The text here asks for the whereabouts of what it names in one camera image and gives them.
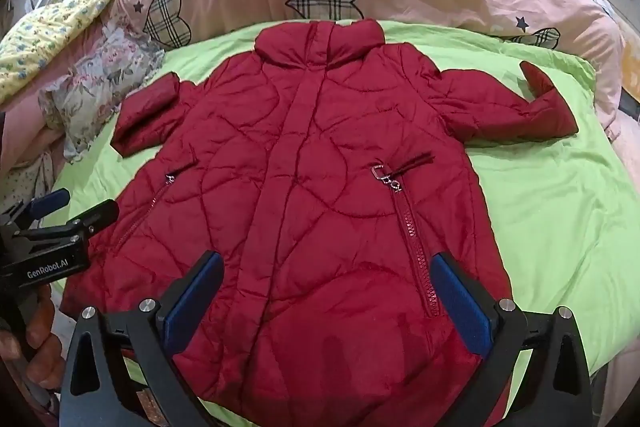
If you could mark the red quilted jacket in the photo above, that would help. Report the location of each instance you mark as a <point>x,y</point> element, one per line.
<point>300,157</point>

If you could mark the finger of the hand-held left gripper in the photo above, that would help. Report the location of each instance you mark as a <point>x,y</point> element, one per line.
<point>95,213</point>
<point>47,203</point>

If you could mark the person's left hand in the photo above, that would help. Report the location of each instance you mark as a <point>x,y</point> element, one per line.
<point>42,337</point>

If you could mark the green bed sheet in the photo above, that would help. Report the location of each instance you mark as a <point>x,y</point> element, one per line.
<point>550,207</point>

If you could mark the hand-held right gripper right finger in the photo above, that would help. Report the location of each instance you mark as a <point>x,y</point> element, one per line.
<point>460,302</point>

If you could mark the yellow floral quilt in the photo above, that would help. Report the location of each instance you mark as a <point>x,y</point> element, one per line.
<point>45,32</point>

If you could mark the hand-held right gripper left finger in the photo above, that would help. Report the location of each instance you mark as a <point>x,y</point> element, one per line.
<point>192,307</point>

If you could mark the pink quilted blanket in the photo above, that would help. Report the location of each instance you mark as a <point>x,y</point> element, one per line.
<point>25,127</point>

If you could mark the grey floral cloth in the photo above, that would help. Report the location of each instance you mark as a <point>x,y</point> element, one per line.
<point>100,82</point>

